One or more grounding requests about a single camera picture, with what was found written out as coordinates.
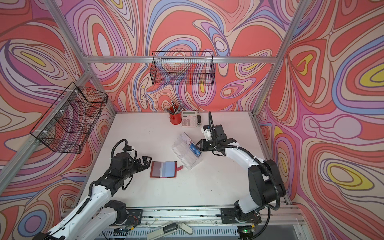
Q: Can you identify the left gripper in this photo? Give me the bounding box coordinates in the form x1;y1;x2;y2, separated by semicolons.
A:
121;155;153;181

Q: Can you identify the red leather card holder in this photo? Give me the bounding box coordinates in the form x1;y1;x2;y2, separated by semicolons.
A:
150;161;184;179

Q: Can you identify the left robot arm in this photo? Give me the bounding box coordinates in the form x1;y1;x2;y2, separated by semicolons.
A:
33;139;152;240

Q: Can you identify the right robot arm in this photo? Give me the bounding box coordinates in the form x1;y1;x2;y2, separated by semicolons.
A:
197;112;286;223

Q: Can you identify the white VIP card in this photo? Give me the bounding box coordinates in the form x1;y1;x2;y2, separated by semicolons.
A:
180;132;192;146

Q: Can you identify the black stapler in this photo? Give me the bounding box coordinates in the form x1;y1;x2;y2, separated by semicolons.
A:
197;112;202;126

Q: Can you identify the white pink calculator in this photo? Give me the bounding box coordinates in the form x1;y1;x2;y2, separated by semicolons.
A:
181;111;197;128

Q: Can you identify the red pen cup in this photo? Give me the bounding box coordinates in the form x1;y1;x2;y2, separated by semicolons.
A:
168;107;182;125

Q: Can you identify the grey handheld device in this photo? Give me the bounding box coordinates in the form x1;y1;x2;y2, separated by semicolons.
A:
147;223;194;240

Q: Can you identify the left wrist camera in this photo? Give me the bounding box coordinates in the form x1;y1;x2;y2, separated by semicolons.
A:
122;145;138;161

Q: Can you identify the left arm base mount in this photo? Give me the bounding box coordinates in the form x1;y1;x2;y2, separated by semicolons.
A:
111;209;144;227

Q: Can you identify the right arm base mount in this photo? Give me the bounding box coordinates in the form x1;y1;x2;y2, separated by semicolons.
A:
219;207;262;225

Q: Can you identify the back wire basket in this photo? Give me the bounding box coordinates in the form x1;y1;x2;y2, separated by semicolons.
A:
150;51;216;86

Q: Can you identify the wire basket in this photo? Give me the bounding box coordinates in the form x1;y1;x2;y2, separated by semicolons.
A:
150;51;216;86
30;82;108;154

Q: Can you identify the left wire basket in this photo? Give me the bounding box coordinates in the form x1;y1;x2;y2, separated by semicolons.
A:
30;82;108;154

